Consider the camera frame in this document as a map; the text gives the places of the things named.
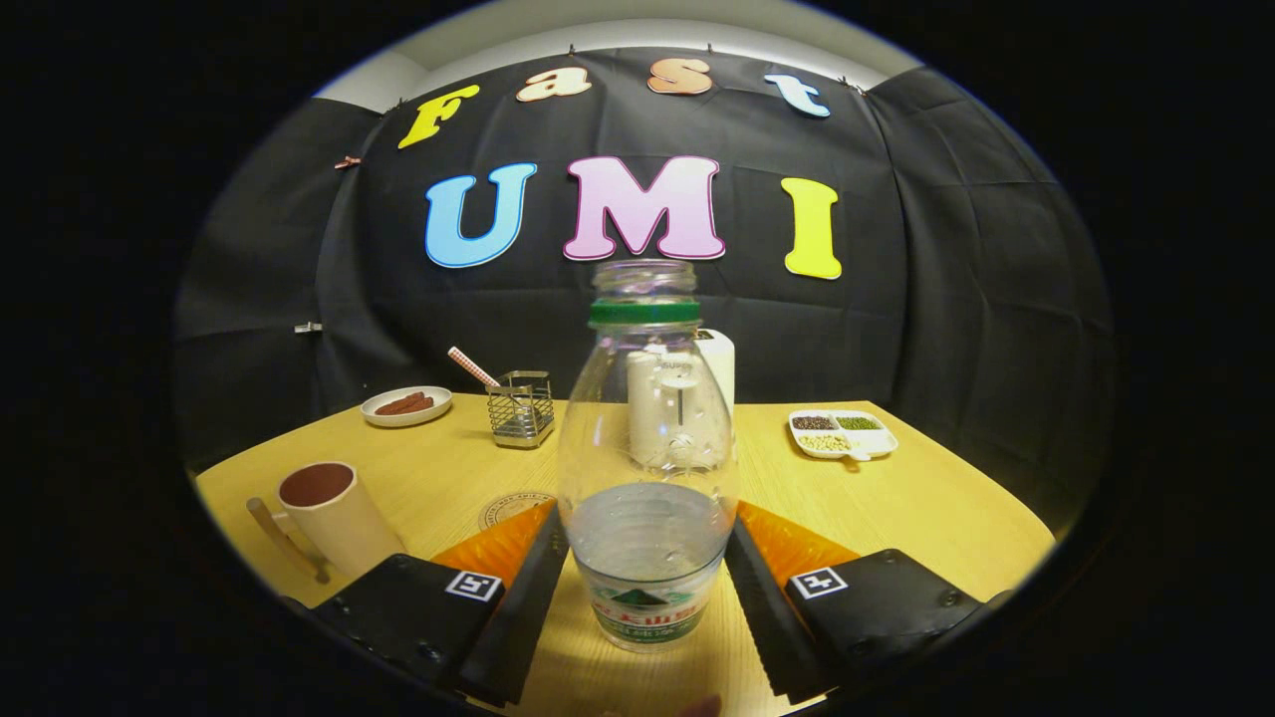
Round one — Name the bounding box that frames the wire mesh holder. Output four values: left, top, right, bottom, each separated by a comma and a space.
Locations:
486, 370, 556, 450

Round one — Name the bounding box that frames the white toaster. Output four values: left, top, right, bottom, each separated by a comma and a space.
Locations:
626, 329, 736, 469

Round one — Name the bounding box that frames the round cork coaster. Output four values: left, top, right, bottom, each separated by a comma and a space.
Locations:
478, 491, 557, 531

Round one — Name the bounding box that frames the clear plastic bottle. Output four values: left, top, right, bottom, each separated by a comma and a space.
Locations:
556, 259, 740, 653

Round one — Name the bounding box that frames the black backdrop cloth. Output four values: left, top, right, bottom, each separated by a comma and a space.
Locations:
171, 45, 1115, 539

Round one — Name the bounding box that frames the wooden table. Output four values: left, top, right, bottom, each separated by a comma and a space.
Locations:
196, 391, 1057, 717

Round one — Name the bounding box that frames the white divided bean dish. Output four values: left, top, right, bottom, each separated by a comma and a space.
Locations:
788, 408, 899, 462

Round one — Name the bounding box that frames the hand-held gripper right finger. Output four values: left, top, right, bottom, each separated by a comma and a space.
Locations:
725, 498, 1012, 706

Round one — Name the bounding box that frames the white round plate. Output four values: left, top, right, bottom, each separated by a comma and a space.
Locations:
361, 385, 453, 428

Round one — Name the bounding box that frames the cream cup with wooden handle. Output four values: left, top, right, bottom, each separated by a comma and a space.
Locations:
246, 461, 407, 586

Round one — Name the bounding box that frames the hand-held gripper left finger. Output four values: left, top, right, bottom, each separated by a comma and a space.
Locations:
284, 498, 569, 708

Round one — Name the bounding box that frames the striped straw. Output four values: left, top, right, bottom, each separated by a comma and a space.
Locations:
447, 346, 502, 389

